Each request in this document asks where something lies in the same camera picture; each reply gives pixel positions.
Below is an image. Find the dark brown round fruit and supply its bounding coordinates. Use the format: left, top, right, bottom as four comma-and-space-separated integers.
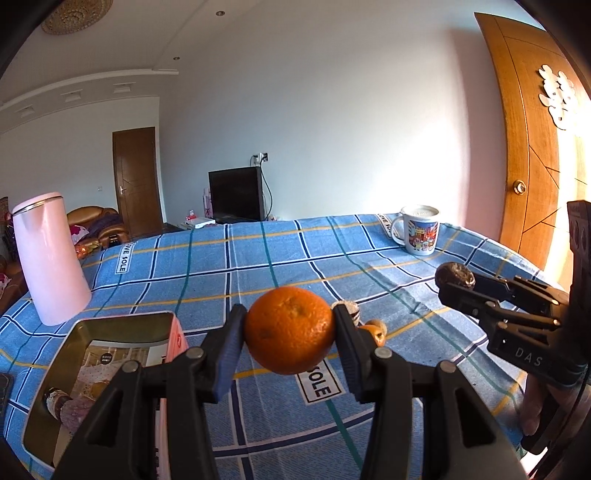
435, 261, 476, 291

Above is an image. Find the pinkish round fruit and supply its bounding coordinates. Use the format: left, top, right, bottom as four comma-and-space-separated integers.
60, 396, 96, 435

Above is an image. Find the person's right hand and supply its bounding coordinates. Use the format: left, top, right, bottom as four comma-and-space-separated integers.
521, 371, 556, 437

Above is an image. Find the white printed mug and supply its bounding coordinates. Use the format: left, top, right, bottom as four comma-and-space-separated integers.
391, 205, 441, 257

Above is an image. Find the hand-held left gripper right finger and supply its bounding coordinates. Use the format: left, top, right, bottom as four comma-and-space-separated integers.
331, 302, 527, 480

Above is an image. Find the pink kettle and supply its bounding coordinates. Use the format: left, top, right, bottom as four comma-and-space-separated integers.
11, 191, 93, 326

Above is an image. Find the black television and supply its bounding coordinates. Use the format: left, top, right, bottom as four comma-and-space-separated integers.
208, 167, 267, 223

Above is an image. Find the light wooden door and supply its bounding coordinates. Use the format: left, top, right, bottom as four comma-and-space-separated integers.
474, 12, 591, 288

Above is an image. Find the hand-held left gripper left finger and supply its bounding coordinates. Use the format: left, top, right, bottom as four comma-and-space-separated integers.
51, 304, 250, 480

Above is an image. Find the dark brown door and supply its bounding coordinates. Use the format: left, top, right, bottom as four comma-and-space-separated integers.
112, 126, 165, 239

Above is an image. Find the blue plaid tablecloth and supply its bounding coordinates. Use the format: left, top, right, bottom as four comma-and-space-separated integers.
0, 213, 561, 480

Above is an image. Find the orange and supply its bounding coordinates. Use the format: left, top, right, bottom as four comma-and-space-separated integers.
244, 286, 336, 376

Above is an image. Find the brown leather sofa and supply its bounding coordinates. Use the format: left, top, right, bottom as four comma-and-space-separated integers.
66, 206, 131, 252

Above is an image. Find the round ceiling lamp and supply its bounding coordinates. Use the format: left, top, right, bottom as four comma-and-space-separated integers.
41, 0, 114, 36

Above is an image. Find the dark flat object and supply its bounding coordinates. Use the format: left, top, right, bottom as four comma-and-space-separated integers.
0, 373, 15, 415

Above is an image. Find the white paper door decoration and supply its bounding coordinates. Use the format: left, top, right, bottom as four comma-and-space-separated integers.
537, 64, 579, 133

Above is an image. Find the small orange fruit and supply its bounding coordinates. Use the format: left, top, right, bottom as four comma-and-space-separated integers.
358, 319, 387, 348

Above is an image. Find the pink metal tin box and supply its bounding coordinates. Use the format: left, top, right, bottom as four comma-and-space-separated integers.
22, 311, 191, 468

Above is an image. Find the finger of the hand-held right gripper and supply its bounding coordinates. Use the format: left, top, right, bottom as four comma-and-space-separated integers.
438, 285, 560, 341
470, 271, 571, 320

